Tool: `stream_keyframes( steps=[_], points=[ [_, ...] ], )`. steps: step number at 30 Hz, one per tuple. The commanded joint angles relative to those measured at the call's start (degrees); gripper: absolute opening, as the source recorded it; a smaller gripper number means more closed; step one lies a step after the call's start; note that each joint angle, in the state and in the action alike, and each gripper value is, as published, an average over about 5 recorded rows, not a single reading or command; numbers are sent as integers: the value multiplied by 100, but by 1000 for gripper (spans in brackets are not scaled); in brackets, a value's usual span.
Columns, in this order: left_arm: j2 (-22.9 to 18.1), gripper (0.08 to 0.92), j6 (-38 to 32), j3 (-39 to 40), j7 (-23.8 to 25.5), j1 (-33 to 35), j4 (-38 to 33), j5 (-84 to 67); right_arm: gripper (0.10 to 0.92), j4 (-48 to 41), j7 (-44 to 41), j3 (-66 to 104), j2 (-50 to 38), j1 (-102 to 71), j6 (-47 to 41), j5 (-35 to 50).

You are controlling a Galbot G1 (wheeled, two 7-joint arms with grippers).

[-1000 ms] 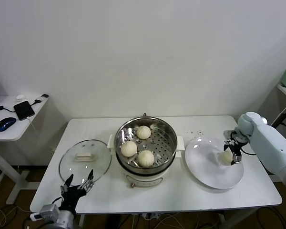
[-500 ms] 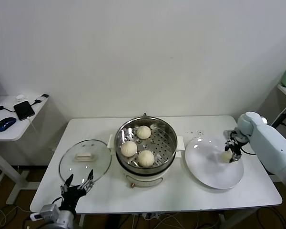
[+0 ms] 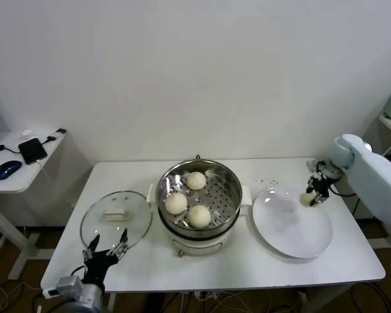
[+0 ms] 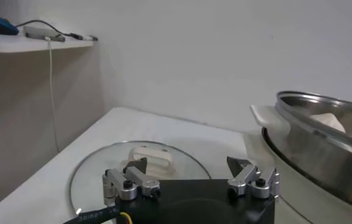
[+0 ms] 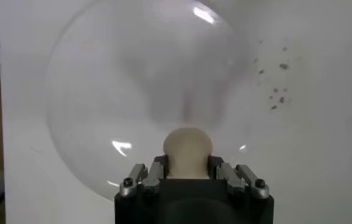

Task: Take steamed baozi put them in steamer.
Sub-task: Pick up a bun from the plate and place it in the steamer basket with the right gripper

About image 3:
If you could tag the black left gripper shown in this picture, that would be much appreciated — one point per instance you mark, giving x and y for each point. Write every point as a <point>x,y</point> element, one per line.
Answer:
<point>99,264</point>

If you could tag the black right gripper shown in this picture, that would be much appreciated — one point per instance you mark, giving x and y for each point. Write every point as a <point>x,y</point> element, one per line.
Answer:
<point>322,186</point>

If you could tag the white steamed baozi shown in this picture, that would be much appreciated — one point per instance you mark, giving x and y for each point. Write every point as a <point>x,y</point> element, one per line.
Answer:
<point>198,216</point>
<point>176,203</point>
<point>306,199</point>
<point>195,180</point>

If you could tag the round glass pot lid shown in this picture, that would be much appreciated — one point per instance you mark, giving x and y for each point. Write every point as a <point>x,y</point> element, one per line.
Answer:
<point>115,213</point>

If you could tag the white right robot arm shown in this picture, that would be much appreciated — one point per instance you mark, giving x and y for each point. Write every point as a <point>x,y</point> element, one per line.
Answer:
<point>371,176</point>

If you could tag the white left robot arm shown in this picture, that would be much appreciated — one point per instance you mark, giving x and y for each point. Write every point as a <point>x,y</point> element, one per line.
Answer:
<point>88,296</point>

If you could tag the stainless steel steamer basket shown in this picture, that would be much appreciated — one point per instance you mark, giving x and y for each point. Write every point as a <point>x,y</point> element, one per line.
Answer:
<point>221,202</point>

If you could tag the white round plate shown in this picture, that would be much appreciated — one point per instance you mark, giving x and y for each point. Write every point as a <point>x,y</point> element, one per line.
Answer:
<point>290,228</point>

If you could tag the cream electric cooker base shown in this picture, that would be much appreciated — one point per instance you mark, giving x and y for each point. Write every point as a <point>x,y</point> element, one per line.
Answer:
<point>195,244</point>

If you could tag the white side desk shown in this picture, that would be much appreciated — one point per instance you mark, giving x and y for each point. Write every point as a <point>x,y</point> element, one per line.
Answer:
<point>16,184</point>

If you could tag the white work table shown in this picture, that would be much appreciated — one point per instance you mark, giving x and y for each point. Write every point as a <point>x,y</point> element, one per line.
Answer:
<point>215,270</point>

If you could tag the white power strip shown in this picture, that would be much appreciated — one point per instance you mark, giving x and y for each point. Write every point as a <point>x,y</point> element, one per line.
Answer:
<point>208,295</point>

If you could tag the black smartphone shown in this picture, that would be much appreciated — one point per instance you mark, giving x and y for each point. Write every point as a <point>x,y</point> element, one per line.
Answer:
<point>32,151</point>

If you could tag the black usb adapter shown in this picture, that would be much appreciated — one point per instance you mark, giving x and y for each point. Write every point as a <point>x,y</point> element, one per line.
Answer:
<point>60,131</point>

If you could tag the blue computer mouse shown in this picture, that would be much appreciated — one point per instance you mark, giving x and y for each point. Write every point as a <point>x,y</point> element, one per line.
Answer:
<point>7,169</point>

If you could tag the white earbuds case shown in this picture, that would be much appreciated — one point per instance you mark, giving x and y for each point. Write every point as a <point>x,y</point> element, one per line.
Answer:
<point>27,132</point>

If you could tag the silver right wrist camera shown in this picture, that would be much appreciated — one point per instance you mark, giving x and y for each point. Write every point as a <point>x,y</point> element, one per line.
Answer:
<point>312,165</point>

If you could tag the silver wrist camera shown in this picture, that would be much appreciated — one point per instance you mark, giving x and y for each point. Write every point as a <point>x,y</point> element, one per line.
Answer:
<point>312,165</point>
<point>66,286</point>

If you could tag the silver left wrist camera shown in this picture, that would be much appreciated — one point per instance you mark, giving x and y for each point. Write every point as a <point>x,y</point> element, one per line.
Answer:
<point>66,286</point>

